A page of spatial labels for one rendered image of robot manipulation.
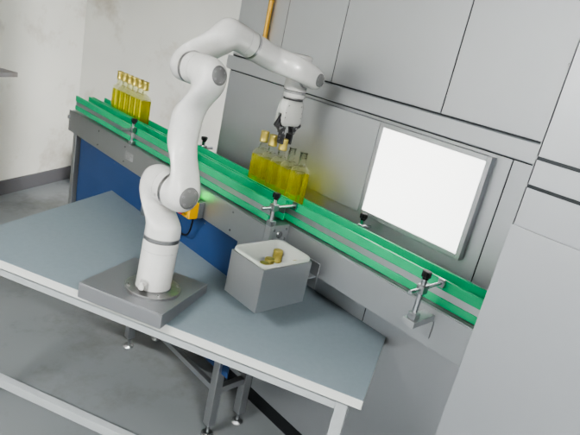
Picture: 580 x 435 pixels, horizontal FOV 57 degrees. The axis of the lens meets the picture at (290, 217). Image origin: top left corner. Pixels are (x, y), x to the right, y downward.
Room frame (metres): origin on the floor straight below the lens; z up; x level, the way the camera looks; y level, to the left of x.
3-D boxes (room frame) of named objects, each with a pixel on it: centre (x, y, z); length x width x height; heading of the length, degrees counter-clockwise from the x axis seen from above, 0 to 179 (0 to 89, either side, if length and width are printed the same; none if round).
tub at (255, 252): (1.70, 0.03, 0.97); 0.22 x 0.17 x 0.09; 137
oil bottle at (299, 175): (1.98, 0.00, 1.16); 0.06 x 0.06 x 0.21; 46
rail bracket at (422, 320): (1.41, -0.42, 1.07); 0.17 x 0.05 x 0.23; 137
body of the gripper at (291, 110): (2.06, 0.09, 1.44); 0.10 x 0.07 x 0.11; 137
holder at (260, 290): (1.72, 0.01, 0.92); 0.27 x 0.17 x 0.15; 137
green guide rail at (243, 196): (2.46, 0.71, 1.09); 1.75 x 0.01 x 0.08; 47
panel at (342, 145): (1.94, -0.23, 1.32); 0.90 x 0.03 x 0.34; 47
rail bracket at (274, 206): (1.85, 0.05, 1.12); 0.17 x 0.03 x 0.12; 137
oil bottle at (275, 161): (2.06, 0.09, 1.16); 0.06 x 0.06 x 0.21; 47
